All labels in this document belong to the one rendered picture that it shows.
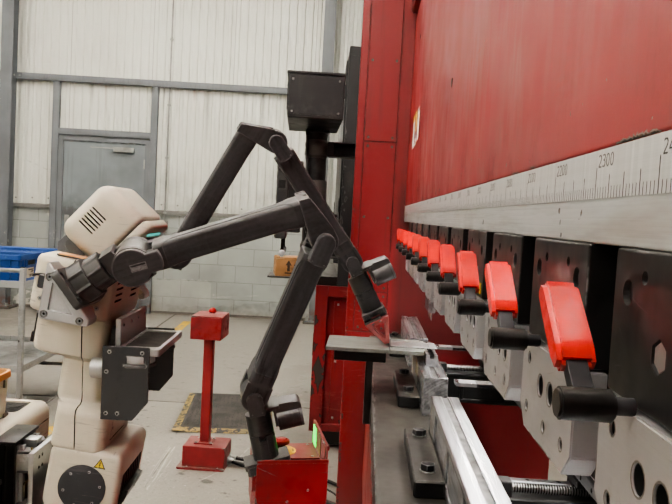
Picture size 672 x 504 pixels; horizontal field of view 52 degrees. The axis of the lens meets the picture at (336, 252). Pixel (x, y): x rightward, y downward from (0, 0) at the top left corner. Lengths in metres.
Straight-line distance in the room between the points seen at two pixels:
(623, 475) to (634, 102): 0.21
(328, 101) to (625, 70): 2.55
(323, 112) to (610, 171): 2.54
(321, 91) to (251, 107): 5.88
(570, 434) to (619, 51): 0.25
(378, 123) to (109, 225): 1.49
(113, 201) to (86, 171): 7.59
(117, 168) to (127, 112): 0.70
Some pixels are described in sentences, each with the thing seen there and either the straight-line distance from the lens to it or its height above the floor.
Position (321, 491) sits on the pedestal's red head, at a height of 0.74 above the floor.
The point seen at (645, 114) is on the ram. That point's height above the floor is 1.41.
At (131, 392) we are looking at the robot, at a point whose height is 0.95.
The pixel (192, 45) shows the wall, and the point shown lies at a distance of 9.09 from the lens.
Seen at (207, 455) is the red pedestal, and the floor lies 0.08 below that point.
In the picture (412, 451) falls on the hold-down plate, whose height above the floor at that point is 0.90.
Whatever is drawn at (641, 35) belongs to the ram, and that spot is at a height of 1.46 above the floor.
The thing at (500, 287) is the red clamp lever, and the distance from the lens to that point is 0.62.
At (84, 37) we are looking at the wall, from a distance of 9.42.
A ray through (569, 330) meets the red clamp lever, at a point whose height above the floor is 1.29.
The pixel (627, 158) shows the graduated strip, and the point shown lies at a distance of 0.45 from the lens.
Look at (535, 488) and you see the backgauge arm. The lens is 1.42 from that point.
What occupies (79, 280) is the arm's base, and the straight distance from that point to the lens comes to 1.43.
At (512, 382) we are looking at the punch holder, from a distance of 0.70.
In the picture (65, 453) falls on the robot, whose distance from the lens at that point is 1.68.
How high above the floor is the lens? 1.35
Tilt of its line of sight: 3 degrees down
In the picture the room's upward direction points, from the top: 3 degrees clockwise
